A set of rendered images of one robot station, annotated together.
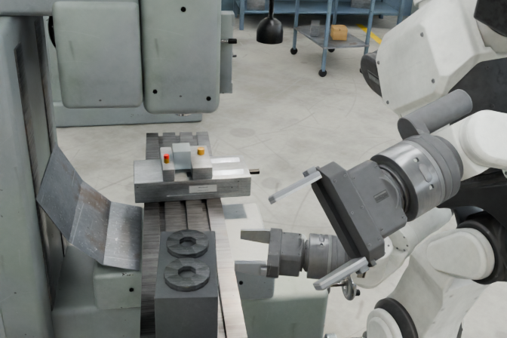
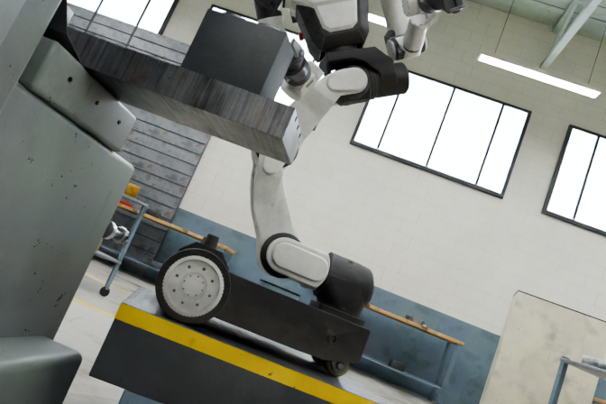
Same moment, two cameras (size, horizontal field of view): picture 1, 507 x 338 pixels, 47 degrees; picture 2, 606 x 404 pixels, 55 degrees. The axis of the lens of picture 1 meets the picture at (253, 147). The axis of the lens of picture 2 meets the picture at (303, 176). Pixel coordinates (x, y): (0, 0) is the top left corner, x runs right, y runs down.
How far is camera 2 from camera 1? 1.91 m
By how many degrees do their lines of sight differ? 79
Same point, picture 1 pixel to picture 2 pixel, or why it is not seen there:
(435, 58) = not seen: outside the picture
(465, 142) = not seen: outside the picture
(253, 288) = (119, 133)
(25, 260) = not seen: outside the picture
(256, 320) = (98, 174)
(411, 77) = not seen: outside the picture
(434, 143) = not seen: outside the picture
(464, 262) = (355, 81)
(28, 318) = (27, 43)
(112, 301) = (50, 84)
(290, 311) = (115, 176)
